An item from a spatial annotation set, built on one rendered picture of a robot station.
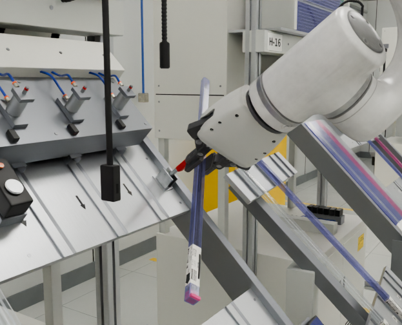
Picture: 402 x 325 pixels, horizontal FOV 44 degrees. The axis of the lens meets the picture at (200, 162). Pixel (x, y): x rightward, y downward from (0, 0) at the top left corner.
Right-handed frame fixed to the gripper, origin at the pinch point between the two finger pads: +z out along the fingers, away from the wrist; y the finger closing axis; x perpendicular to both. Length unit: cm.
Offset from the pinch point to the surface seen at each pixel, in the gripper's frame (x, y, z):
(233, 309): 13.4, -18.1, 11.5
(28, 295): -65, -34, 216
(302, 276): -4.7, -39.5, 16.8
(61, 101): -5.7, 21.4, 10.6
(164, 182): -6.5, -2.3, 15.6
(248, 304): 11.0, -21.6, 11.9
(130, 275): -104, -89, 217
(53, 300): 2, -4, 61
